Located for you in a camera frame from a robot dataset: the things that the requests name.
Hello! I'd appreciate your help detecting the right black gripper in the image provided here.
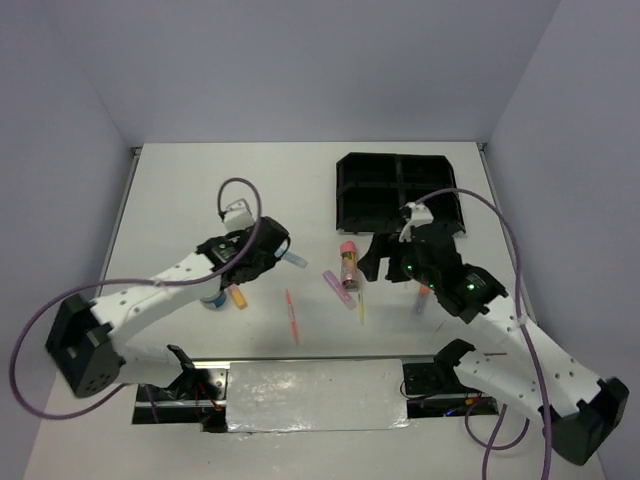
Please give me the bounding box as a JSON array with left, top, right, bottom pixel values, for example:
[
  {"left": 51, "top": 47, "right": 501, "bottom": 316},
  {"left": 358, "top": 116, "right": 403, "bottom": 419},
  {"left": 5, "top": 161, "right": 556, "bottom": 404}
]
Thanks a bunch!
[{"left": 356, "top": 230, "right": 437, "bottom": 288}]

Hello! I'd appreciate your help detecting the yellow slim highlighter pen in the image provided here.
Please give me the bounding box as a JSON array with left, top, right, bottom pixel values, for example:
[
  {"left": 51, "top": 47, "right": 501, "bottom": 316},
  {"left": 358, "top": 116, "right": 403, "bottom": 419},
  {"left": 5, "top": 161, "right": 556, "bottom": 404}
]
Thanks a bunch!
[{"left": 357, "top": 291, "right": 365, "bottom": 325}]

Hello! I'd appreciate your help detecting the orange slim highlighter pen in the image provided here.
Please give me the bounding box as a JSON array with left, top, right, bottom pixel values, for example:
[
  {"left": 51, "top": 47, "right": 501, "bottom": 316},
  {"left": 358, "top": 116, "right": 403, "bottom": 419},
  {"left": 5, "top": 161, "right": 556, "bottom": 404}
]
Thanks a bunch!
[{"left": 285, "top": 289, "right": 300, "bottom": 345}]

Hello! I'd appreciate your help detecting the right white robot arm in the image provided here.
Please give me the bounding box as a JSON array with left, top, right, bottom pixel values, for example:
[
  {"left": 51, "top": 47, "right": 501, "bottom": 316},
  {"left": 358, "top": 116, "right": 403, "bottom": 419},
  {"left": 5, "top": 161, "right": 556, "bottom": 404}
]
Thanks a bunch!
[{"left": 358, "top": 223, "right": 629, "bottom": 466}]

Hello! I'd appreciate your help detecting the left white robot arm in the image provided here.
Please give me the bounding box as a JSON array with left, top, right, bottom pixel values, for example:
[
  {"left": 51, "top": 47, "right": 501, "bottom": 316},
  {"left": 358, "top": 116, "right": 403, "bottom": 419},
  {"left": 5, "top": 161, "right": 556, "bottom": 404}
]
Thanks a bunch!
[{"left": 45, "top": 217, "right": 291, "bottom": 399}]

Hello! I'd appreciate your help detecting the blue highlighter marker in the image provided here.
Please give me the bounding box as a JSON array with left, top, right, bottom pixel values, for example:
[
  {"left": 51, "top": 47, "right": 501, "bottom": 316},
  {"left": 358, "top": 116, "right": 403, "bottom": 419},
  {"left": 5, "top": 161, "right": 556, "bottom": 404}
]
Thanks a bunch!
[{"left": 277, "top": 248, "right": 308, "bottom": 269}]

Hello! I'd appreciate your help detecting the pink capped crayon tube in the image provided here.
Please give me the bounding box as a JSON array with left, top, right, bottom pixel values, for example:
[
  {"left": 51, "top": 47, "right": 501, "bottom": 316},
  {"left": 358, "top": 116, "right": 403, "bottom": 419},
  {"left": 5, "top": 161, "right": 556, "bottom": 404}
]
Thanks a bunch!
[{"left": 340, "top": 241, "right": 360, "bottom": 292}]

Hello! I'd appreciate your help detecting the purple highlighter marker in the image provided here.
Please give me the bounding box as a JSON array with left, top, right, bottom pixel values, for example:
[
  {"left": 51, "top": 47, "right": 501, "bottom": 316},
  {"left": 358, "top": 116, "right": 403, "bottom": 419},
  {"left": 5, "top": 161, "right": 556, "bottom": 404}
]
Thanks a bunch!
[{"left": 322, "top": 270, "right": 357, "bottom": 310}]

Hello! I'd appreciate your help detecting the orange yellow highlighter marker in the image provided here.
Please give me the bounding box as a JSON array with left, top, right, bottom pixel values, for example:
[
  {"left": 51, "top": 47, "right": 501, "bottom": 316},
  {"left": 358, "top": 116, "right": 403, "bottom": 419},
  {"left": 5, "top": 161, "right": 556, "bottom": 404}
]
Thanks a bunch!
[{"left": 227, "top": 285, "right": 248, "bottom": 310}]

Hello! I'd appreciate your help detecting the black compartment organizer tray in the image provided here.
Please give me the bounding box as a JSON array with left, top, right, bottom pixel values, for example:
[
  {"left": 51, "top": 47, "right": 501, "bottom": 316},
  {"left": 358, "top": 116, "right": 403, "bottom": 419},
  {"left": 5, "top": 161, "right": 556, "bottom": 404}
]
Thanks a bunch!
[{"left": 336, "top": 152, "right": 456, "bottom": 234}]

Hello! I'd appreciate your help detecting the blue tape roll front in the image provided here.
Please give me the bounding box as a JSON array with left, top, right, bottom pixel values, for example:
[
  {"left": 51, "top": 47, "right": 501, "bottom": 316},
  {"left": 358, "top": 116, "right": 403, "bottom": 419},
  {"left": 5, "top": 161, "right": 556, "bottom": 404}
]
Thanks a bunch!
[{"left": 200, "top": 290, "right": 227, "bottom": 310}]

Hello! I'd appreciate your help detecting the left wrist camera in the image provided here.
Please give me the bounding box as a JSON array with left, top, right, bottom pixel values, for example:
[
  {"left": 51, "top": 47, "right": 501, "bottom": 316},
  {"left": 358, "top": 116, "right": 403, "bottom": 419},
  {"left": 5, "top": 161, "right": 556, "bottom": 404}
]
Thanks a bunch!
[{"left": 222, "top": 198, "right": 255, "bottom": 232}]

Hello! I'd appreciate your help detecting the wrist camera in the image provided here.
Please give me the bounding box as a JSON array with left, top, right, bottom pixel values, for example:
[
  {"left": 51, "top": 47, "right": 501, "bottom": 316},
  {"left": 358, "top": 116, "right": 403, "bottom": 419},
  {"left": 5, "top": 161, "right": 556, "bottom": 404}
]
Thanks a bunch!
[
  {"left": 401, "top": 202, "right": 434, "bottom": 228},
  {"left": 222, "top": 198, "right": 255, "bottom": 232}
]

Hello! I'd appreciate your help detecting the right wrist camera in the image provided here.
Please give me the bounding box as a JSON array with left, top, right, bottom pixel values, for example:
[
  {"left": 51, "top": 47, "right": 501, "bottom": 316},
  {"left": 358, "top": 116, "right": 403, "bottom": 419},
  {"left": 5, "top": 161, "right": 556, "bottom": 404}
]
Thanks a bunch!
[{"left": 401, "top": 202, "right": 434, "bottom": 228}]

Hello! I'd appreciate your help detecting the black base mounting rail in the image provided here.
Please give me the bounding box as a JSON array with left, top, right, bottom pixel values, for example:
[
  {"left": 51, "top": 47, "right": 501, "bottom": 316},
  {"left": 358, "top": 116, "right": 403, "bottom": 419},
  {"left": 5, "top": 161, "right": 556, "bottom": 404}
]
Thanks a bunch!
[{"left": 132, "top": 357, "right": 498, "bottom": 434}]

